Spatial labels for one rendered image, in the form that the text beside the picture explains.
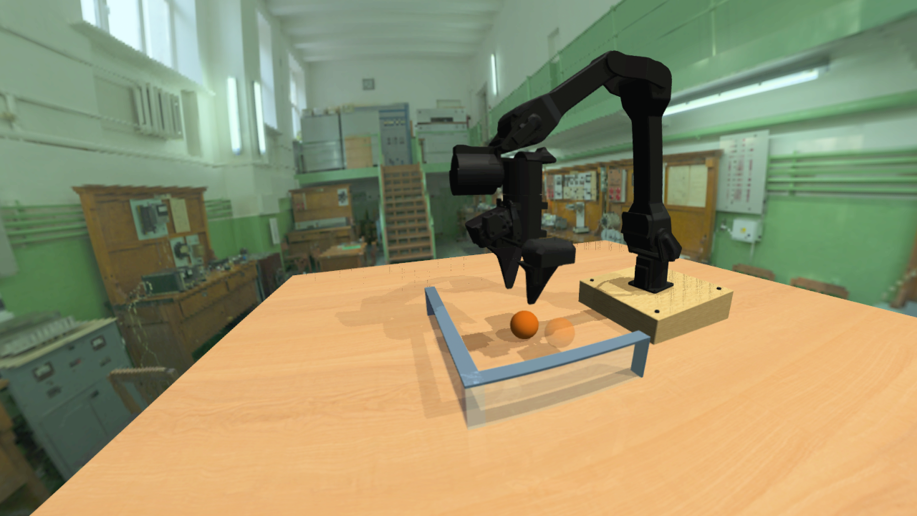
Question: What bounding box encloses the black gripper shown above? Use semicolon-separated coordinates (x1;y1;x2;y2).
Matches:
487;194;576;305

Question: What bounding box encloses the blue l-shaped wall trim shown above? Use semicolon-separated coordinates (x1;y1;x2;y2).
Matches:
424;287;650;389

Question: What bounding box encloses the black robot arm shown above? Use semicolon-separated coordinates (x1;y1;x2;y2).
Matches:
449;50;682;294

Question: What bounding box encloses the clear l-shaped wall with blue top edge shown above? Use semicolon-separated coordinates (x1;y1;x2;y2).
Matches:
425;292;648;431

